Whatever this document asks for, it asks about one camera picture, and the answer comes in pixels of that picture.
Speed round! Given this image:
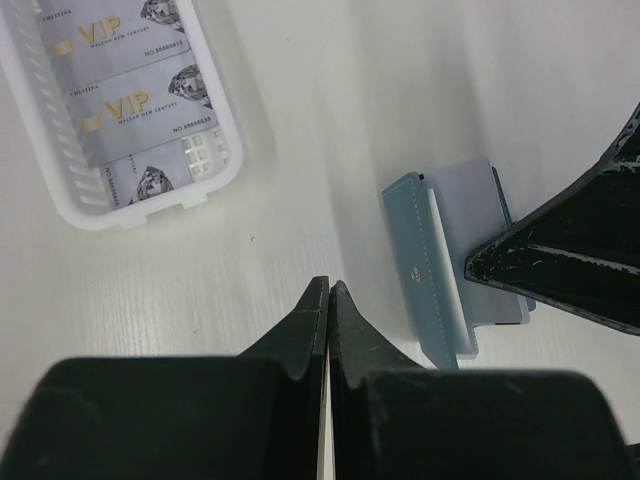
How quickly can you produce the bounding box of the blue leather card holder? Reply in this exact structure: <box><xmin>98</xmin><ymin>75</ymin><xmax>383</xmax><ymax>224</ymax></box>
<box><xmin>382</xmin><ymin>158</ymin><xmax>536</xmax><ymax>369</ymax></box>

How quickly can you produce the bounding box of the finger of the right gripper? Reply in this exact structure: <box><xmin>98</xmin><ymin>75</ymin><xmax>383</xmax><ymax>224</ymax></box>
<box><xmin>466</xmin><ymin>112</ymin><xmax>639</xmax><ymax>335</ymax></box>

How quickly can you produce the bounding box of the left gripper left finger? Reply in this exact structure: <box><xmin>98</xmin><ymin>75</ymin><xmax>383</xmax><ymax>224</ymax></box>
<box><xmin>1</xmin><ymin>277</ymin><xmax>329</xmax><ymax>479</ymax></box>

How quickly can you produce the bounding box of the silver VIP card top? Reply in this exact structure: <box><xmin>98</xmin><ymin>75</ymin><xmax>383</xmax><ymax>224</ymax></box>
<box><xmin>428</xmin><ymin>158</ymin><xmax>530</xmax><ymax>327</ymax></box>

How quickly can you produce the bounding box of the silver vip card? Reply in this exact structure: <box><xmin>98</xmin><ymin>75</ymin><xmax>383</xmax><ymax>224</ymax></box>
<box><xmin>66</xmin><ymin>52</ymin><xmax>218</xmax><ymax>167</ymax></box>
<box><xmin>36</xmin><ymin>1</ymin><xmax>190</xmax><ymax>79</ymax></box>
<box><xmin>428</xmin><ymin>158</ymin><xmax>530</xmax><ymax>327</ymax></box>

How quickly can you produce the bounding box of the silver VIP card middle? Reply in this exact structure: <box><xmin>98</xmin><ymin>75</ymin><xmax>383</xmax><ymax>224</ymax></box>
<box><xmin>36</xmin><ymin>1</ymin><xmax>190</xmax><ymax>79</ymax></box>

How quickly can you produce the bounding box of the silver VIP card bottom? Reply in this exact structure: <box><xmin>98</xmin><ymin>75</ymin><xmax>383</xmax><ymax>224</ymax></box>
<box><xmin>66</xmin><ymin>52</ymin><xmax>218</xmax><ymax>167</ymax></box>

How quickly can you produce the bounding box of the silver VIP card lowest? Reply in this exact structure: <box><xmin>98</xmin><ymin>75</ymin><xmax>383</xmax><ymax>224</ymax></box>
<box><xmin>100</xmin><ymin>140</ymin><xmax>192</xmax><ymax>210</ymax></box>

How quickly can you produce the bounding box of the white plastic basket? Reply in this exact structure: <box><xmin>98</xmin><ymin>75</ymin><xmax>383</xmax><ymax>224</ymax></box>
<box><xmin>1</xmin><ymin>1</ymin><xmax>244</xmax><ymax>231</ymax></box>

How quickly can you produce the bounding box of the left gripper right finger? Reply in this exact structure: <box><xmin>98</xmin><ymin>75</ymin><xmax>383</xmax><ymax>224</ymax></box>
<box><xmin>329</xmin><ymin>282</ymin><xmax>639</xmax><ymax>479</ymax></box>

